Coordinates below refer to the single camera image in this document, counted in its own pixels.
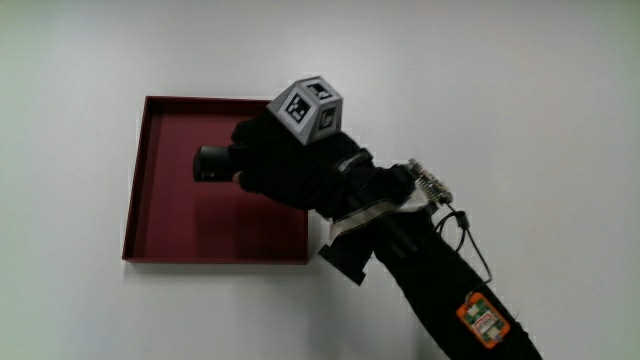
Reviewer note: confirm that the person's right hand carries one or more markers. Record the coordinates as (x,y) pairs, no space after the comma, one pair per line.
(300,170)

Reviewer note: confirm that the black cylindrical object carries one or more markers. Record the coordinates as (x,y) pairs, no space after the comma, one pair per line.
(214,163)

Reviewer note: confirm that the dark red square plate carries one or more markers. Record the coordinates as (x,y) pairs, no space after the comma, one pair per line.
(200,225)

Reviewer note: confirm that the person's right forearm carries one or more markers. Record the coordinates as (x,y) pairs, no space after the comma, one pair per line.
(440,280)

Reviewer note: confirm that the orange sensor module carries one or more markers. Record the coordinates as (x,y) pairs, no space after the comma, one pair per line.
(483,320)

